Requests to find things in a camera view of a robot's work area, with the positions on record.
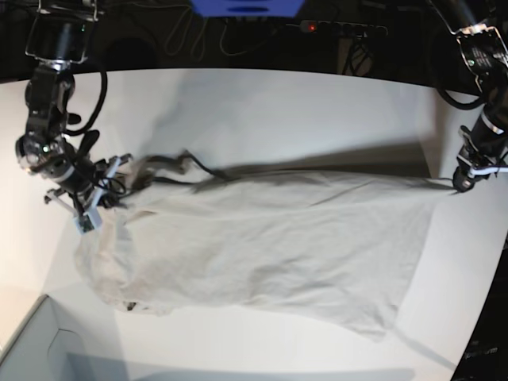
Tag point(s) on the blue bin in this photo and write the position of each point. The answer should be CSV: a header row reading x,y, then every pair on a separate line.
x,y
247,8

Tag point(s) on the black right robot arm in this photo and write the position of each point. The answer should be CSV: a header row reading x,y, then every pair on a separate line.
x,y
56,143

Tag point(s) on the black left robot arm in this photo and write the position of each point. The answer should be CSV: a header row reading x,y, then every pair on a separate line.
x,y
477,27

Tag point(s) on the beige t-shirt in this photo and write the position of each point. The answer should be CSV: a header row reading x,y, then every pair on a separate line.
x,y
337,246

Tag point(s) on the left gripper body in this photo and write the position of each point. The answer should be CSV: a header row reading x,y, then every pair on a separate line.
x,y
474,166

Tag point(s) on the black power strip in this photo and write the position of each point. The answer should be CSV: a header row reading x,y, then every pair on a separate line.
x,y
341,29

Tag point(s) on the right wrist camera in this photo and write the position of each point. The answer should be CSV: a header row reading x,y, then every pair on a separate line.
x,y
89,221

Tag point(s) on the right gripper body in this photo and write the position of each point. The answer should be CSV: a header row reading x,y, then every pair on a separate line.
x,y
83,184

